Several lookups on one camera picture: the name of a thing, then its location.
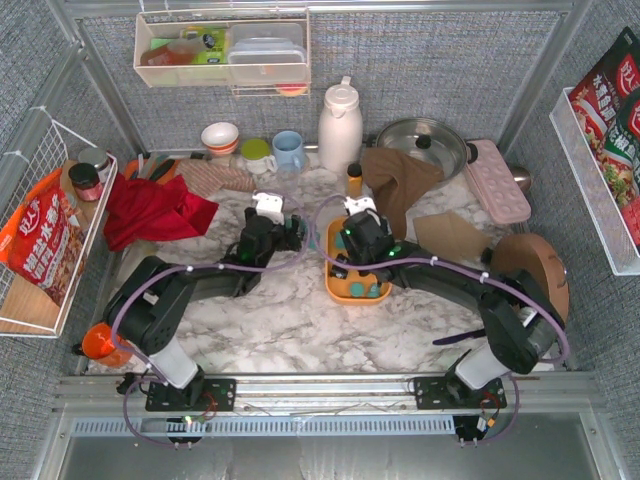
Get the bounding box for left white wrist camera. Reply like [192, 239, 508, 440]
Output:
[252, 192, 285, 225]

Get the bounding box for cream wall storage rack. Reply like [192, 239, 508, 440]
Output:
[133, 7, 311, 97]

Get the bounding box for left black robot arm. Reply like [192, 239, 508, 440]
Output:
[103, 208, 306, 405]

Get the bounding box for pink egg tray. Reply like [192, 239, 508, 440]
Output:
[463, 139, 531, 225]

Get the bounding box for brown cork mat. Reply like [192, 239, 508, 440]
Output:
[413, 211, 491, 262]

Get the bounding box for clear plastic food containers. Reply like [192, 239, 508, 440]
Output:
[227, 22, 307, 85]

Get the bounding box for green lidded white cup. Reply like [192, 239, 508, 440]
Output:
[240, 138, 277, 175]

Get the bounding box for round wooden board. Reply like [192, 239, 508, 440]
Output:
[489, 233, 570, 323]

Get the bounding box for white wire basket left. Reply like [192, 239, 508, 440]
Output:
[1, 106, 118, 338]

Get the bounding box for orange cup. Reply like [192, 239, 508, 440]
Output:
[80, 323, 132, 368]

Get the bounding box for brown towel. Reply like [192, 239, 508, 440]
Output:
[360, 147, 444, 240]

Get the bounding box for steel pot with lid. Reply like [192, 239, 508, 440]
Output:
[374, 118, 478, 188]

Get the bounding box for red cloth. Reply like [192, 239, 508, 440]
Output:
[104, 174, 219, 252]

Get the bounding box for white wire basket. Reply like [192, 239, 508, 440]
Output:
[1, 106, 118, 338]
[549, 87, 639, 276]

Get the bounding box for silver lidded jar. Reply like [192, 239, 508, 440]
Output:
[78, 147, 111, 183]

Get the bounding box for dark lidded jar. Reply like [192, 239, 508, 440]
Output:
[68, 163, 103, 202]

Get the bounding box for striped beige cloth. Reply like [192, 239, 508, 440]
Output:
[176, 159, 256, 198]

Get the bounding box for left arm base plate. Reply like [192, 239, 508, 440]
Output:
[145, 378, 237, 413]

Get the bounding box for green drink bottle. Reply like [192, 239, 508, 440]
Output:
[180, 25, 229, 65]

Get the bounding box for orange spice bottle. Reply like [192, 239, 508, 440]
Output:
[346, 162, 363, 198]

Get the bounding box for red seasoning bags right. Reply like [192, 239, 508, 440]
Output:
[568, 27, 639, 245]

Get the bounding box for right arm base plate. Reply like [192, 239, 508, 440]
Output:
[412, 376, 507, 410]

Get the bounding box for dark teal capsule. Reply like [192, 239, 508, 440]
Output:
[367, 284, 380, 298]

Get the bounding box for purple spatula handle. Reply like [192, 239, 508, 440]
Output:
[433, 329, 486, 346]

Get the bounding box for orange plastic storage basket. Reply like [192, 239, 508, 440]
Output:
[324, 216, 392, 306]

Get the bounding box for white wire basket right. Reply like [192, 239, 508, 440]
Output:
[549, 87, 639, 276]

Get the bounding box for blue mug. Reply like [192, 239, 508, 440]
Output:
[272, 130, 307, 172]

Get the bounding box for black coffee capsule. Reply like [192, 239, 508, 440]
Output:
[329, 266, 349, 279]

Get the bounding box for white thermos jug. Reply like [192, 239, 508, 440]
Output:
[318, 76, 363, 174]

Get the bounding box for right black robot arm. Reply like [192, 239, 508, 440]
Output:
[340, 209, 569, 403]

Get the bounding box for white orange striped bowl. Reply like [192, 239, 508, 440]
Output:
[201, 122, 239, 156]

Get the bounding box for red seasoning bag left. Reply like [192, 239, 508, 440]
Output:
[1, 168, 85, 306]

